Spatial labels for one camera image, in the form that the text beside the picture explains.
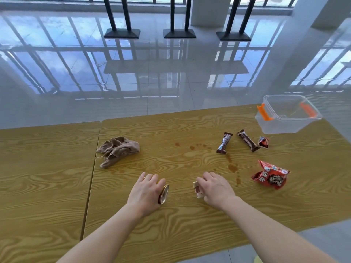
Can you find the person's right hand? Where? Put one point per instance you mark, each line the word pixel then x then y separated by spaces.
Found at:
pixel 216 191

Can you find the person's left hand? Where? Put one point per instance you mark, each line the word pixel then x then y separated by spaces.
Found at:
pixel 142 194

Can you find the person's right fingers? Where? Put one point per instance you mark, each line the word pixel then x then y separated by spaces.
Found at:
pixel 206 181

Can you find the person's left fingers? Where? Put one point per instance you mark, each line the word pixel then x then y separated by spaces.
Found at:
pixel 149 178

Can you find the small beige snack packet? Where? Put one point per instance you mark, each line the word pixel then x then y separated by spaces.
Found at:
pixel 197 189

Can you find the gold rimmed drink can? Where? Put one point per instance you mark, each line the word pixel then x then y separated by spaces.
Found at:
pixel 164 194

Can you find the person's left forearm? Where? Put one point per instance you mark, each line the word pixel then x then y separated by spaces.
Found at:
pixel 107 238

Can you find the person's right forearm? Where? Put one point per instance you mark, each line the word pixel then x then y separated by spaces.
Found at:
pixel 268 235

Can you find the brown liquid spill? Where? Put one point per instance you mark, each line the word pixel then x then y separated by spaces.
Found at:
pixel 233 168

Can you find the crumpled brown cloth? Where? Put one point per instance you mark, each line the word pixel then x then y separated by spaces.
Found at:
pixel 118 150

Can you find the brown silver chocolate bar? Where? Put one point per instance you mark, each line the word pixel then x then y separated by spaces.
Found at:
pixel 224 142

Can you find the dark brown chocolate bar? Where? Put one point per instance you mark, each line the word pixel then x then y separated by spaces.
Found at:
pixel 248 140

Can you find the crumpled red snack bag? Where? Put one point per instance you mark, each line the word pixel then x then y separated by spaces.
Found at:
pixel 271 175

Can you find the small red candy packet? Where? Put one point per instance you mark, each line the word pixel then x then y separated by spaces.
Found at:
pixel 263 142

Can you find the black table stand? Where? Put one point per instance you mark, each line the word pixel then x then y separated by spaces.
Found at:
pixel 233 36
pixel 179 33
pixel 122 33

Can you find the white square pillar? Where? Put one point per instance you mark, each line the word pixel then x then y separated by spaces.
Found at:
pixel 209 12

